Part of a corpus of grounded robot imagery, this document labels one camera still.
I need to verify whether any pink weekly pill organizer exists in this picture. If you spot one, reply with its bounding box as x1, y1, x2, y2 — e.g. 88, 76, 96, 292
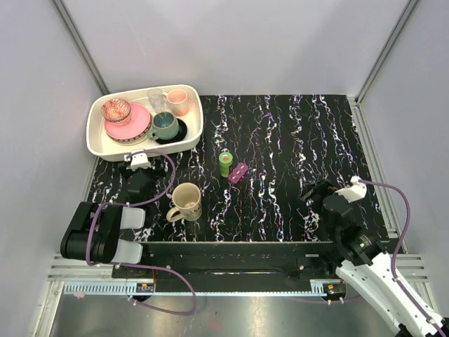
228, 163, 248, 184

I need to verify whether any green pill bottle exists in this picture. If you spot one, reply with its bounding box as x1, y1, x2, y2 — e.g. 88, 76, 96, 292
219, 152, 233, 178

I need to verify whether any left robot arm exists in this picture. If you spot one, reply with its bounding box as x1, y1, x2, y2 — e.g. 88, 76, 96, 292
60, 157, 166, 278

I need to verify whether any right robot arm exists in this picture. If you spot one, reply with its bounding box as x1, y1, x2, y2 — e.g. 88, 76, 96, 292
301, 176, 448, 336

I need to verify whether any patterned plate under pink plate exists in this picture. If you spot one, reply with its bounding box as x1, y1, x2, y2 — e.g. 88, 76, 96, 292
107, 122, 152, 145

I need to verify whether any cream ceramic mug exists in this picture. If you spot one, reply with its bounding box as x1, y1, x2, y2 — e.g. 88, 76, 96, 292
166, 183, 202, 223

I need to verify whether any teal ceramic mug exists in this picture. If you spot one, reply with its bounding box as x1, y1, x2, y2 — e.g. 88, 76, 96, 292
147, 112, 179, 140

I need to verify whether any black saucer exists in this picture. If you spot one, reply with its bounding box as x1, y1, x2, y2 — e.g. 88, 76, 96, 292
156, 118, 187, 145

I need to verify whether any white plastic dish tub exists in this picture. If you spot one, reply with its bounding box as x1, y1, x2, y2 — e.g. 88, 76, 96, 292
86, 84, 204, 161

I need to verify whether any red patterned bowl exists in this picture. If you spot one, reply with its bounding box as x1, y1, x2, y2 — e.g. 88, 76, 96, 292
101, 98, 131, 124

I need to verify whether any clear drinking glass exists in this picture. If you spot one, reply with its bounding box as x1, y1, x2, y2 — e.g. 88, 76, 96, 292
147, 88, 167, 114

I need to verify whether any pink ceramic mug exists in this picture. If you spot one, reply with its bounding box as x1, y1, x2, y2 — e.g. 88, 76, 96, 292
163, 89, 189, 117

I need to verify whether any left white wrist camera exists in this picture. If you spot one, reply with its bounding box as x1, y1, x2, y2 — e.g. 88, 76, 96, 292
123, 149, 150, 171

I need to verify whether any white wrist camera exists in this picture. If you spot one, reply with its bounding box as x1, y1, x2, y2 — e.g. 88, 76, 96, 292
123, 149, 150, 171
335, 176, 367, 203

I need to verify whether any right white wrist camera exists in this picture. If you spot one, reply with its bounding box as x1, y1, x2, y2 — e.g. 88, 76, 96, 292
335, 176, 367, 203

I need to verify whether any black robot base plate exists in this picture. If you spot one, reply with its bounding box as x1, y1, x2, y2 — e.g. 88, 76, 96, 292
111, 240, 362, 294

